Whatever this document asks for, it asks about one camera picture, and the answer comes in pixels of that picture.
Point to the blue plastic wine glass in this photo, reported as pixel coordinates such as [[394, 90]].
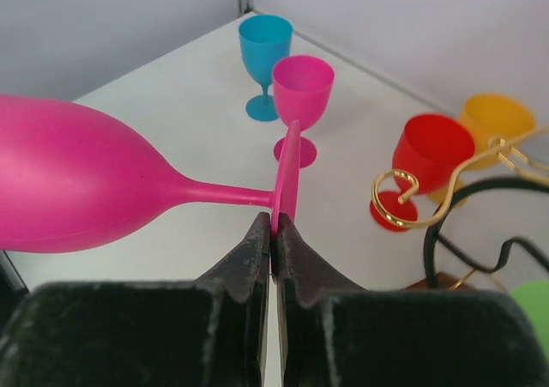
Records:
[[264, 40]]

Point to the green plastic wine glass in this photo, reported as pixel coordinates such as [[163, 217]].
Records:
[[532, 297]]

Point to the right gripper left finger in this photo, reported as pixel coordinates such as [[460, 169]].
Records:
[[205, 332]]

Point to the pink wine glass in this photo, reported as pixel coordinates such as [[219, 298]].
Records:
[[74, 178], [302, 86]]

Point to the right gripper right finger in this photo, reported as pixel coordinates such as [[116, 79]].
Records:
[[333, 332]]

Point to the red plastic wine glass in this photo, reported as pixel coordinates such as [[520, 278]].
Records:
[[430, 148]]

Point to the gold wire wine glass rack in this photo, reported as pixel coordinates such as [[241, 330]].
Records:
[[530, 175]]

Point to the orange plastic wine glass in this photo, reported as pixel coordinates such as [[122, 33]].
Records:
[[490, 115]]

